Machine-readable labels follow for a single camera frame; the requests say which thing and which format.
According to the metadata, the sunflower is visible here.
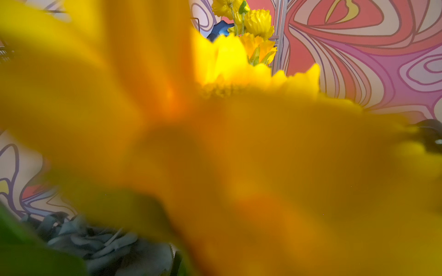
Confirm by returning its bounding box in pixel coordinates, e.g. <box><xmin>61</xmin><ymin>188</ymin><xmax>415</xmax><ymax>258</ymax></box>
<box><xmin>1</xmin><ymin>1</ymin><xmax>442</xmax><ymax>276</ymax></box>

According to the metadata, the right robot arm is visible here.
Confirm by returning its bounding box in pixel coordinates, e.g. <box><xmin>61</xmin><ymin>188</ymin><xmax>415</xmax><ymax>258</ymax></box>
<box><xmin>414</xmin><ymin>119</ymin><xmax>442</xmax><ymax>154</ymax></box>

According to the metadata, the tall yellow flower sprig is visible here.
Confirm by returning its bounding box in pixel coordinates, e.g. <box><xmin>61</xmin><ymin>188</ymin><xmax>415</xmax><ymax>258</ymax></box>
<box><xmin>211</xmin><ymin>1</ymin><xmax>277</xmax><ymax>66</ymax></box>

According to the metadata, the grey blue rose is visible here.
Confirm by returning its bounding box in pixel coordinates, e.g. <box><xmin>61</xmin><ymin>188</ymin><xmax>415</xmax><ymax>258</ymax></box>
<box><xmin>21</xmin><ymin>212</ymin><xmax>174</xmax><ymax>276</ymax></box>

